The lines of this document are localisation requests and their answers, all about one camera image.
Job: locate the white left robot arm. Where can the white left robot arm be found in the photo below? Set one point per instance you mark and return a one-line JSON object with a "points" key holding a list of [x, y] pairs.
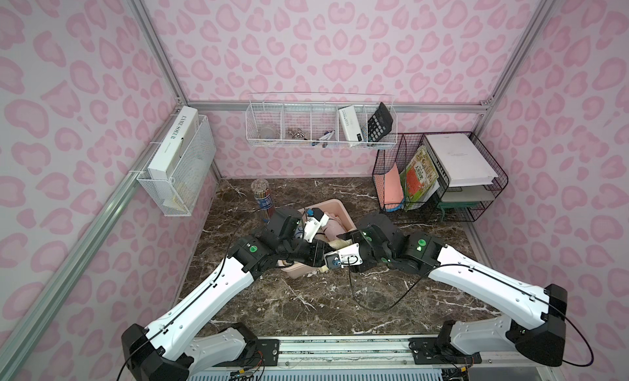
{"points": [[168, 348]]}

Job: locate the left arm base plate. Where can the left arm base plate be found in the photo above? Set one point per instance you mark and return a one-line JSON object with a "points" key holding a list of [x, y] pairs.
{"points": [[265, 349]]}

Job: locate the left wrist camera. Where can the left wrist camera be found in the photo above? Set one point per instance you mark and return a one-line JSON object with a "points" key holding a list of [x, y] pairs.
{"points": [[316, 219]]}

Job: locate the colored pencil tube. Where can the colored pencil tube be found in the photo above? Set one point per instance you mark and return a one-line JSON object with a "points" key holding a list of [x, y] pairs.
{"points": [[262, 195]]}

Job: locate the pink folder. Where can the pink folder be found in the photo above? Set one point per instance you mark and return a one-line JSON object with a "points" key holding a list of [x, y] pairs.
{"points": [[393, 195]]}

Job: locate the white wire wall basket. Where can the white wire wall basket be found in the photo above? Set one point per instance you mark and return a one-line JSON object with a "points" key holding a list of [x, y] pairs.
{"points": [[310, 120]]}

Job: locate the black calculator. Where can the black calculator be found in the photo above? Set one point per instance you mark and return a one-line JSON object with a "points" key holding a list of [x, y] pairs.
{"points": [[379, 124]]}

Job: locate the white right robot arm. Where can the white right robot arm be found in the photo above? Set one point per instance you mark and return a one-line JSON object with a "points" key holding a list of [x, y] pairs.
{"points": [[532, 320]]}

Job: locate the white paper stack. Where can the white paper stack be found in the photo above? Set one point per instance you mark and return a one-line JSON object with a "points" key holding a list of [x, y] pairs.
{"points": [[462, 161]]}

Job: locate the green red book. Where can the green red book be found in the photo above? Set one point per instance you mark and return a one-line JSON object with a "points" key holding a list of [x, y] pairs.
{"points": [[419, 180]]}

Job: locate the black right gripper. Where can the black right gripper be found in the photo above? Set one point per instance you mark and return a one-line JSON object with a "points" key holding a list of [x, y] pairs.
{"points": [[347, 239]]}

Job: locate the white long box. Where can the white long box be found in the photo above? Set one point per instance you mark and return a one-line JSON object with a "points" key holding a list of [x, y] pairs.
{"points": [[175, 143]]}

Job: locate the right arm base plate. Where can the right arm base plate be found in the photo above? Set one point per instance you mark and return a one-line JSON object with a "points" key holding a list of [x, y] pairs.
{"points": [[432, 351]]}

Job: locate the black wire desk organizer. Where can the black wire desk organizer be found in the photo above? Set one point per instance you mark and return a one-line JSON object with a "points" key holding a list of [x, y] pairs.
{"points": [[463, 204]]}

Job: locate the pink plastic storage box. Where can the pink plastic storage box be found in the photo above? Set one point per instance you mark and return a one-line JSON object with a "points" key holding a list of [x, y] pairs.
{"points": [[330, 207]]}

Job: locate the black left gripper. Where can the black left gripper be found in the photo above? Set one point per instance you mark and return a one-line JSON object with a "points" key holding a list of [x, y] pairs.
{"points": [[317, 253]]}

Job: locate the white small box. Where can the white small box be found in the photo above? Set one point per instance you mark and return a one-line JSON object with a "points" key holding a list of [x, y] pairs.
{"points": [[350, 124]]}

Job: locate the white mesh side basket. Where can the white mesh side basket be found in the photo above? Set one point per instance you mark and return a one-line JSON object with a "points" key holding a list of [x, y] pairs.
{"points": [[177, 195]]}

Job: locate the cream umbrella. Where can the cream umbrella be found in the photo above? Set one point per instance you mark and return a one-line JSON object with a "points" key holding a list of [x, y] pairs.
{"points": [[335, 245]]}

